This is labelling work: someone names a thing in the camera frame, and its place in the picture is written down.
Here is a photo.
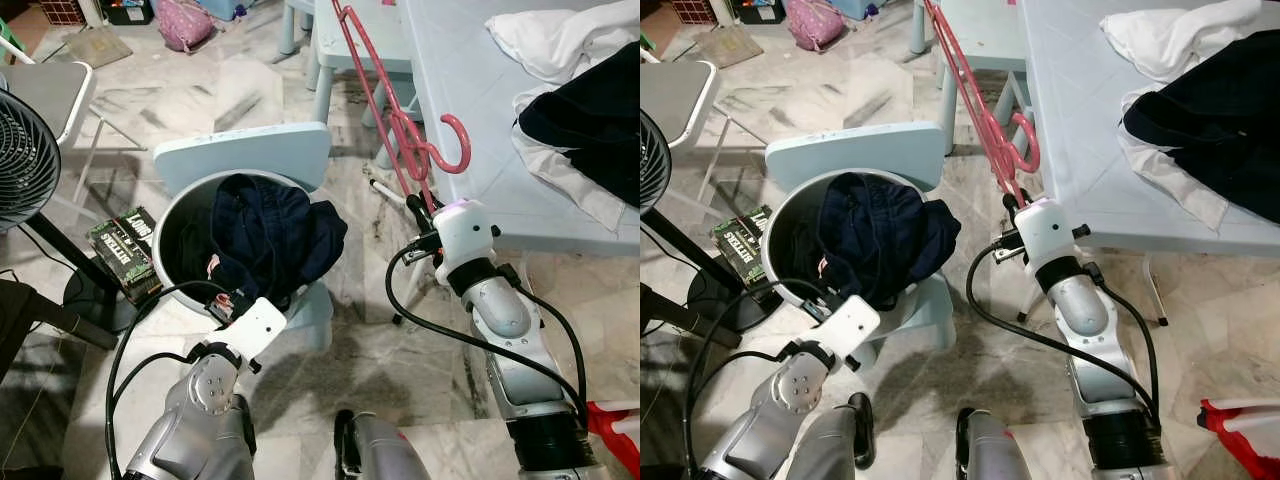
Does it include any brown cardboard box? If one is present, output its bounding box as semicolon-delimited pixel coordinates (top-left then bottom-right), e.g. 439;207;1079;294
640;5;689;59
0;5;51;63

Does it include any navy blue fleece garment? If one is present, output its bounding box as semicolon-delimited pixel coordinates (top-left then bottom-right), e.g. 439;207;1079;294
183;174;349;303
790;172;963;306

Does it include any grey seat folding chair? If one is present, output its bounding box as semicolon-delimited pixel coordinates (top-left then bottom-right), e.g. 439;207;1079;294
0;40;149;206
640;45;771;201

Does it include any grey round plastic basket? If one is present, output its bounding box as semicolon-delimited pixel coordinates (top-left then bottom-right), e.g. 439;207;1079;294
152;170;323;309
760;172;936;313

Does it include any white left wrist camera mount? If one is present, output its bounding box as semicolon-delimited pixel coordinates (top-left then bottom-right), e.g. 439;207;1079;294
215;297;289;363
815;295;882;373

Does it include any black standing fan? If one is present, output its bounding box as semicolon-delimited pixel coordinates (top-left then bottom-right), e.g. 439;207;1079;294
0;88;143;336
640;108;773;336

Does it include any light blue plastic chair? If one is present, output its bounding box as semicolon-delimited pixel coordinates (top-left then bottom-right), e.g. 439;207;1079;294
765;122;958;373
278;0;421;129
908;0;1036;156
152;122;337;353

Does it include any pink plastic hanger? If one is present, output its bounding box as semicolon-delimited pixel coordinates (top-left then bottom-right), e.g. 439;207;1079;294
330;0;473;216
920;0;1043;206

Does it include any black furniture piece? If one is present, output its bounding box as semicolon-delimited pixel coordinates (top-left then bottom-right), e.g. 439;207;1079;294
0;280;119;386
640;285;743;351

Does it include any pink backpack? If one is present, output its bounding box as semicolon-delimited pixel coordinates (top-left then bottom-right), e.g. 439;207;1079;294
155;0;217;54
785;0;847;53

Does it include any brown doormat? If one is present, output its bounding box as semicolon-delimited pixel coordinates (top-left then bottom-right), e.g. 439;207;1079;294
695;25;767;69
55;25;134;69

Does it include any light blue plastic table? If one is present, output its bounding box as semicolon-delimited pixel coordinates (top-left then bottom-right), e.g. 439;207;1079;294
1015;0;1280;253
395;0;641;257

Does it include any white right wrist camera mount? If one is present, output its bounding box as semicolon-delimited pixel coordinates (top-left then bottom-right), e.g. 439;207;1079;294
1013;198;1086;281
433;200;498;283

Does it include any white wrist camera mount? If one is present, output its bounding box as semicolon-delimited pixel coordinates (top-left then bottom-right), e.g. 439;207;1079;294
215;297;289;363
1013;198;1086;281
815;295;882;373
433;200;498;283

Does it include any black and green carton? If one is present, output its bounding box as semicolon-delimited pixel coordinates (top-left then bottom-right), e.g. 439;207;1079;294
88;206;164;305
712;205;776;291

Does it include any white cloth garment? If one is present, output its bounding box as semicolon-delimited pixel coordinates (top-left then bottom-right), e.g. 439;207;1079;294
485;0;641;86
1115;88;1233;231
510;88;629;233
1100;0;1271;83

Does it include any black storage box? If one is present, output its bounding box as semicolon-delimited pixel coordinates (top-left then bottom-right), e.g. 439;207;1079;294
730;0;787;26
100;0;156;26

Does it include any silver right robot leg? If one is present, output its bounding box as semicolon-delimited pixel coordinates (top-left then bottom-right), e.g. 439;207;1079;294
333;408;433;480
955;408;1033;480

